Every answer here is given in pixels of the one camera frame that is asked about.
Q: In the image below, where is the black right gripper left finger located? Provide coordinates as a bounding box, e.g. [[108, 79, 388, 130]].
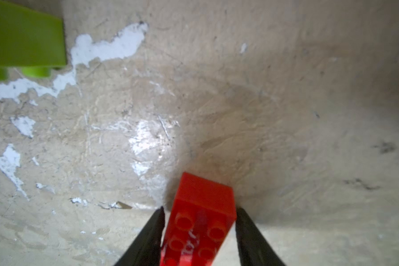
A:
[[115, 207, 165, 266]]

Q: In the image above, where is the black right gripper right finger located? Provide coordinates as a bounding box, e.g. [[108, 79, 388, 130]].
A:
[[235, 207, 286, 266]]

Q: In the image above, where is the red long lego brick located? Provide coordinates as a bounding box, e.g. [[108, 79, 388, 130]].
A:
[[160, 172, 237, 266]]

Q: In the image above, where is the lime green lego brick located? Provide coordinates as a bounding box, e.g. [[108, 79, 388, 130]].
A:
[[0, 1, 67, 81]]

